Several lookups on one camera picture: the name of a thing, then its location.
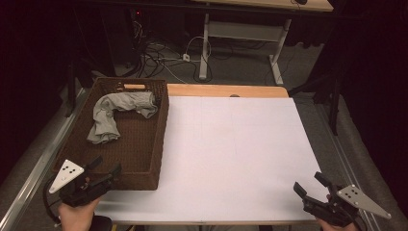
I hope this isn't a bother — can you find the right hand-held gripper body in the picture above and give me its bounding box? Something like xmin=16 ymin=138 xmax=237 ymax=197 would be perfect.
xmin=302 ymin=184 xmax=393 ymax=228

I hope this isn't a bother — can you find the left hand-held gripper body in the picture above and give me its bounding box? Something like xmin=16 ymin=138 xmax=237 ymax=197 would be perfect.
xmin=48 ymin=159 xmax=114 ymax=208

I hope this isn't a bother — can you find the brown wicker basket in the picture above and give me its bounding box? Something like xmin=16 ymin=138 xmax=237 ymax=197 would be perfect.
xmin=52 ymin=76 xmax=170 ymax=191

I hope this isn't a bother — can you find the grey cloth garment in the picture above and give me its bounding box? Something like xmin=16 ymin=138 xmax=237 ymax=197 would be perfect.
xmin=86 ymin=91 xmax=159 ymax=145

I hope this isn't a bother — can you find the person's right hand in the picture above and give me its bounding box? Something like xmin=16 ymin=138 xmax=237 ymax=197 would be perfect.
xmin=316 ymin=218 xmax=360 ymax=231

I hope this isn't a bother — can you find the person's left hand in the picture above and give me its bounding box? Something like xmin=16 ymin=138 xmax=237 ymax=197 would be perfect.
xmin=57 ymin=195 xmax=102 ymax=231

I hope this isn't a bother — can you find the white table mat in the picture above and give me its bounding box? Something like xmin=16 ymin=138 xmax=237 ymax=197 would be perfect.
xmin=94 ymin=95 xmax=330 ymax=223

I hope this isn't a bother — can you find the thin black stand leg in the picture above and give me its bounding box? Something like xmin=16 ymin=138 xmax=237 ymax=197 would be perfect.
xmin=64 ymin=61 xmax=79 ymax=118

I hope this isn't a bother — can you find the black metal stand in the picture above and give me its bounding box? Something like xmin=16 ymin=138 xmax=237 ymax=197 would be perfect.
xmin=288 ymin=61 xmax=342 ymax=137

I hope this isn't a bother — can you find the black computer tower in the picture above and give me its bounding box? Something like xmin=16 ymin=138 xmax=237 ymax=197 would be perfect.
xmin=99 ymin=6 xmax=142 ymax=69

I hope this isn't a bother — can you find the light wooden desk top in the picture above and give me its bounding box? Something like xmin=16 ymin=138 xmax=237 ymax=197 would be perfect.
xmin=191 ymin=0 xmax=335 ymax=13

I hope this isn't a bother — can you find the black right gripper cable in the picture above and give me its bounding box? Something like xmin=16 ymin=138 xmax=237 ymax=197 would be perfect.
xmin=352 ymin=214 xmax=369 ymax=231

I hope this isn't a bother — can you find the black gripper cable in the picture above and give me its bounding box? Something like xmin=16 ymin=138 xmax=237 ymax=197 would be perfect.
xmin=42 ymin=174 xmax=63 ymax=225
xmin=352 ymin=214 xmax=369 ymax=231

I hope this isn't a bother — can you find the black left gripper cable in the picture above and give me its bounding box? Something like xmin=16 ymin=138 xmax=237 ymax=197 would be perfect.
xmin=42 ymin=174 xmax=63 ymax=225

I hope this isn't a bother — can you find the aluminium floor rail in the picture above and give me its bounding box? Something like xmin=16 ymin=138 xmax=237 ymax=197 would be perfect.
xmin=0 ymin=88 xmax=89 ymax=231

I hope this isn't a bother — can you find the bundle of black cables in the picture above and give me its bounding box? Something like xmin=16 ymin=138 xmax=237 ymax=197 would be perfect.
xmin=136 ymin=38 xmax=214 ymax=84

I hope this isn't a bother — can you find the white cable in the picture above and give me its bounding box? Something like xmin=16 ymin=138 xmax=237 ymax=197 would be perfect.
xmin=185 ymin=36 xmax=213 ymax=65

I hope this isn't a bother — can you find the white metal desk frame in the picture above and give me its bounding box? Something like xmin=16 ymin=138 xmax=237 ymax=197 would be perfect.
xmin=198 ymin=13 xmax=293 ymax=87

